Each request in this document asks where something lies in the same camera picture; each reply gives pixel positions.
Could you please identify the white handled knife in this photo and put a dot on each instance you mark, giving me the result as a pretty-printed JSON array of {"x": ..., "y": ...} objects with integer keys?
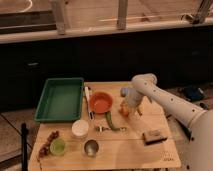
[{"x": 87, "y": 95}]

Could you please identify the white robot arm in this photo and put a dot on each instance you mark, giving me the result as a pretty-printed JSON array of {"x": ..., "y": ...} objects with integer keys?
[{"x": 198, "y": 120}]

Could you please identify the yellow banana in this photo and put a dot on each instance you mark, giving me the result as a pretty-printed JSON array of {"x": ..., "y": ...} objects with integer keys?
[{"x": 140, "y": 110}]

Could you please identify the black pole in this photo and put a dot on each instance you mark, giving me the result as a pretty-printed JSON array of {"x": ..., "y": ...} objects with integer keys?
[{"x": 24, "y": 160}]

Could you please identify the metal cup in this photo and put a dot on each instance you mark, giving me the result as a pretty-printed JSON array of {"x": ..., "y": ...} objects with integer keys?
[{"x": 91, "y": 148}]

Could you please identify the orange apple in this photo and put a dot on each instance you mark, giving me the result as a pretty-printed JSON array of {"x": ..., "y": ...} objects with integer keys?
[{"x": 124, "y": 109}]

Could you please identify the blue sponge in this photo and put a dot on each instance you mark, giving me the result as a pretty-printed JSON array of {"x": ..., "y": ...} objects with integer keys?
[{"x": 124, "y": 91}]

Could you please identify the green plastic tray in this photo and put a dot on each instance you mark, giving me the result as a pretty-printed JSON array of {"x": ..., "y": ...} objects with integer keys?
[{"x": 60, "y": 101}]

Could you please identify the green plastic cup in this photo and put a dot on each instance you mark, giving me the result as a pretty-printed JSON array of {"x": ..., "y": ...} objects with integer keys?
[{"x": 57, "y": 147}]

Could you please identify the brown scrub brush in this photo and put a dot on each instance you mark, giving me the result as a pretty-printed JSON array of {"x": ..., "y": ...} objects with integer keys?
[{"x": 154, "y": 136}]

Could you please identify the white paper cup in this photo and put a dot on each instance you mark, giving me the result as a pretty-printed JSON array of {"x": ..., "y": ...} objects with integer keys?
[{"x": 80, "y": 128}]

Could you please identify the metal spoon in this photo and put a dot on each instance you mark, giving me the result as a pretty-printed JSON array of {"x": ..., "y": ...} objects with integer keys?
[{"x": 101, "y": 129}]

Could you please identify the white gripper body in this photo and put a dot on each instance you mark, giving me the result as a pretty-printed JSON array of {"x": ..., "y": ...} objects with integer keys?
[{"x": 133, "y": 107}]

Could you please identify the orange bowl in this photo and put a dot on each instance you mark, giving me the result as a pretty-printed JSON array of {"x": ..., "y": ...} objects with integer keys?
[{"x": 100, "y": 102}]

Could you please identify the bunch of red grapes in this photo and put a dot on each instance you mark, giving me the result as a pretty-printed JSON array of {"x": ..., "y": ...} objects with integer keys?
[{"x": 45, "y": 148}]

